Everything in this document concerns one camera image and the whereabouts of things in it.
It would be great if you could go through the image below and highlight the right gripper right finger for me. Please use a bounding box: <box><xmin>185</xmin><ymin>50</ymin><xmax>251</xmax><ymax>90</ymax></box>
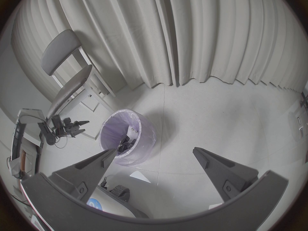
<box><xmin>192</xmin><ymin>147</ymin><xmax>260</xmax><ymax>203</ymax></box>

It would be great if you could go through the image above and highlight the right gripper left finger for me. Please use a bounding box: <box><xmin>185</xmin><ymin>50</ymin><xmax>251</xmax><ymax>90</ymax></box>
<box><xmin>48</xmin><ymin>148</ymin><xmax>118</xmax><ymax>203</ymax></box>

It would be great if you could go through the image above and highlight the purple plastic bag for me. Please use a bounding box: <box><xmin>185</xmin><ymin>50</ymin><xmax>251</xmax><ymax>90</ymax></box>
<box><xmin>99</xmin><ymin>109</ymin><xmax>156</xmax><ymax>166</ymax></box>

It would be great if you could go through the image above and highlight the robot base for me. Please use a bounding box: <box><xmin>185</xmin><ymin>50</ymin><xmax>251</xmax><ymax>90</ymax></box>
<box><xmin>87</xmin><ymin>177</ymin><xmax>150</xmax><ymax>219</ymax></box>

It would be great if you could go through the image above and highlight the crumpled black plastic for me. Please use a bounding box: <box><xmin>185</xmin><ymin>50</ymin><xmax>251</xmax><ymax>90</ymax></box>
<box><xmin>117</xmin><ymin>136</ymin><xmax>136</xmax><ymax>153</ymax></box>

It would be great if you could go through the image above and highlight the white trash bin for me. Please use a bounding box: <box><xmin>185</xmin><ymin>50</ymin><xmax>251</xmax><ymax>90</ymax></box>
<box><xmin>100</xmin><ymin>110</ymin><xmax>143</xmax><ymax>159</ymax></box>

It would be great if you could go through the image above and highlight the white printed paper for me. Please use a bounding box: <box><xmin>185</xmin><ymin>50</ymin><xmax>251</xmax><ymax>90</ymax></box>
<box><xmin>126</xmin><ymin>126</ymin><xmax>140</xmax><ymax>139</ymax></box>

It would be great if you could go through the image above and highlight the grey padded white chair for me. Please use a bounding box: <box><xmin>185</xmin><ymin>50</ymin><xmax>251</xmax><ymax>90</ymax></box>
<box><xmin>40</xmin><ymin>29</ymin><xmax>116</xmax><ymax>120</ymax></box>

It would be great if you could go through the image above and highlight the white curtain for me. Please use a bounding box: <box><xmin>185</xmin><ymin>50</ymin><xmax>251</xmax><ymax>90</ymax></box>
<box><xmin>150</xmin><ymin>0</ymin><xmax>304</xmax><ymax>93</ymax></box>
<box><xmin>11</xmin><ymin>0</ymin><xmax>180</xmax><ymax>103</ymax></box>

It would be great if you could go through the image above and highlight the black cable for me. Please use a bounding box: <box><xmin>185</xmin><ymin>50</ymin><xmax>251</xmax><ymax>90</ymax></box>
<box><xmin>54</xmin><ymin>136</ymin><xmax>69</xmax><ymax>149</ymax></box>
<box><xmin>102</xmin><ymin>175</ymin><xmax>115</xmax><ymax>189</ymax></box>

